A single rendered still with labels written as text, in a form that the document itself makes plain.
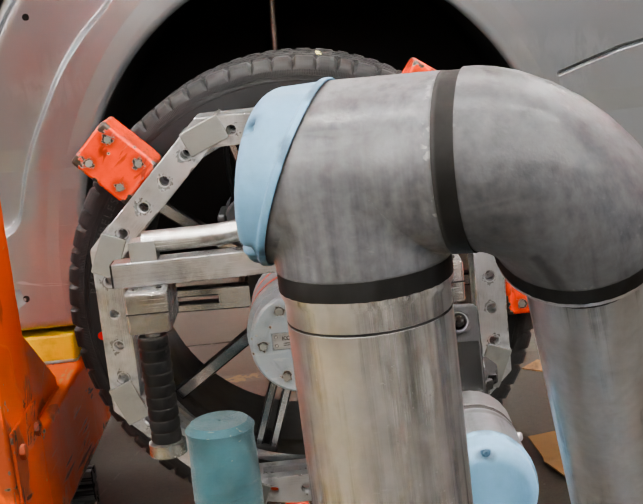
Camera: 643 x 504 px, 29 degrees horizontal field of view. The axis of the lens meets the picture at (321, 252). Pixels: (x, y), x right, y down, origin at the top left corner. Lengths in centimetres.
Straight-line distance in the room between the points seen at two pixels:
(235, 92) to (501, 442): 72
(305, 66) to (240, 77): 9
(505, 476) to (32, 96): 124
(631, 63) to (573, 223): 139
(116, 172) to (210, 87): 18
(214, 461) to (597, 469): 72
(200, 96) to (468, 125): 100
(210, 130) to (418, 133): 90
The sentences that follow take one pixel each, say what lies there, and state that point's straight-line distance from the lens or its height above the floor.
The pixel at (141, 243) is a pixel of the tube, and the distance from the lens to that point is 147.
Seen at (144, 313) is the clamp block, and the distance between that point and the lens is 145.
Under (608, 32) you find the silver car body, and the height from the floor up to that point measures 114.
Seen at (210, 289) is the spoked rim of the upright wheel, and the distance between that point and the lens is 178.
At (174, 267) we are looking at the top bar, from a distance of 147.
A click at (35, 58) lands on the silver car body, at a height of 120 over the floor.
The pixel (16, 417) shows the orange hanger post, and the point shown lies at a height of 75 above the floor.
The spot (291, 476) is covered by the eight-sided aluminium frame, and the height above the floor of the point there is 62.
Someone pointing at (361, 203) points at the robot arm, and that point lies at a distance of 75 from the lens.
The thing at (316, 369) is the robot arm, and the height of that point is 104.
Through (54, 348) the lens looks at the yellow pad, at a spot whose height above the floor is 71.
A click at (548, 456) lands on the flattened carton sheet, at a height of 1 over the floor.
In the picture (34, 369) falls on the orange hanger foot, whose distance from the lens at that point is 195.
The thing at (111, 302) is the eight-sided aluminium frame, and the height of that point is 89.
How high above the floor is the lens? 128
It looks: 12 degrees down
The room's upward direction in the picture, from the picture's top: 6 degrees counter-clockwise
